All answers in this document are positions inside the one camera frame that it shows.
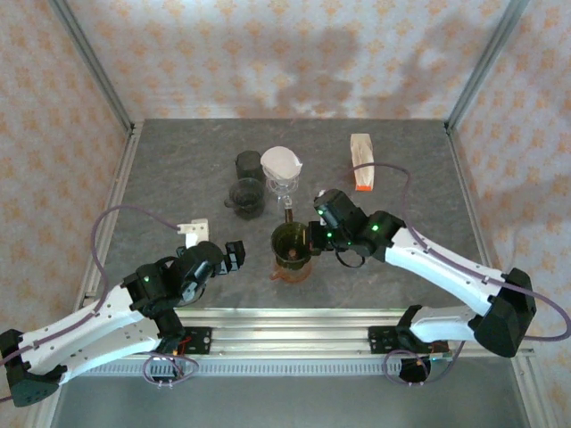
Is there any grey metal base plate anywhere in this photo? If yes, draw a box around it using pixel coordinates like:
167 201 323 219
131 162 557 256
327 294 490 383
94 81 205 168
46 374 536 428

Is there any white paper coffee filter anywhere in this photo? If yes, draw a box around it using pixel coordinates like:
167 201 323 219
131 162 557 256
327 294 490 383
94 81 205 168
260 145 304 182

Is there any clear glass dripper wooden handle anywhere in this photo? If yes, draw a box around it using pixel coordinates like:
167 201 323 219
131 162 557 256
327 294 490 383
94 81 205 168
262 167 304 224

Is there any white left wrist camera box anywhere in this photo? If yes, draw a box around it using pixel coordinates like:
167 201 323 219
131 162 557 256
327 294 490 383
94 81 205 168
175 217 211 249

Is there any aluminium frame post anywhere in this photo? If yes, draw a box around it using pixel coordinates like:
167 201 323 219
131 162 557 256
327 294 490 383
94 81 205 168
444 0 532 134
47 0 137 133

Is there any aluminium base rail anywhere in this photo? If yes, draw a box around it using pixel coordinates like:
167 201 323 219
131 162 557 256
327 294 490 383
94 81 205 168
169 307 536 358

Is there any filter pack with orange end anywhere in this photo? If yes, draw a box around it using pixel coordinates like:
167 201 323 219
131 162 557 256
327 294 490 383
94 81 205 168
350 132 376 193

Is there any dark glass cup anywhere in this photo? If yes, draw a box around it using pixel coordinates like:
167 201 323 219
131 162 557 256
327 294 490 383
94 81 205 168
235 150 265 183

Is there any black controller box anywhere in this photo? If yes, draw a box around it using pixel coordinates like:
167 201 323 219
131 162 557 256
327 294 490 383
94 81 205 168
149 355 188 388
399 356 433 385

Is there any grey slotted cable duct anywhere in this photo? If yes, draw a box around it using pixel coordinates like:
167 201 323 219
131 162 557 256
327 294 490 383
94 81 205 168
84 358 447 378

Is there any dark green plastic dripper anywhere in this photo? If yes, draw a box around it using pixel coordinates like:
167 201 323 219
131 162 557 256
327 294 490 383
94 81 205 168
269 221 313 271

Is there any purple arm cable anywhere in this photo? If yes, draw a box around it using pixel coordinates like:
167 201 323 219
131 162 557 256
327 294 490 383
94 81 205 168
343 162 571 344
0 204 182 405

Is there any orange glass carafe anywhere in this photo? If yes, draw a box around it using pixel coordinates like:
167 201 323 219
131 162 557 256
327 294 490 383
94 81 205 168
269 258 316 285

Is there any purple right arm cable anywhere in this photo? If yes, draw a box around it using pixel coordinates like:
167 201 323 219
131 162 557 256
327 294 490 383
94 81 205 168
343 162 571 344

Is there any aluminium side rail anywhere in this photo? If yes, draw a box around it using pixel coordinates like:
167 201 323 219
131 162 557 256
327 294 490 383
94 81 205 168
24 120 145 428
444 127 552 428

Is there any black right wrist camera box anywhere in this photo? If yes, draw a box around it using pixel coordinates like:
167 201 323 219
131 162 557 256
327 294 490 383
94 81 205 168
313 189 369 233

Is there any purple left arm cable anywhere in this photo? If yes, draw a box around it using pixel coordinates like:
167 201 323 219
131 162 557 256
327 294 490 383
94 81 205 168
0 204 182 405

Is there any dark glass server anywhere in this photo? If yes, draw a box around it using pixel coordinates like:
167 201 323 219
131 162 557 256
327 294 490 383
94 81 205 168
223 177 269 220

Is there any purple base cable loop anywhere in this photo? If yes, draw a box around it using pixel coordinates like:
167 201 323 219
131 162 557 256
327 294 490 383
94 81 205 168
141 350 202 390
383 338 468 387

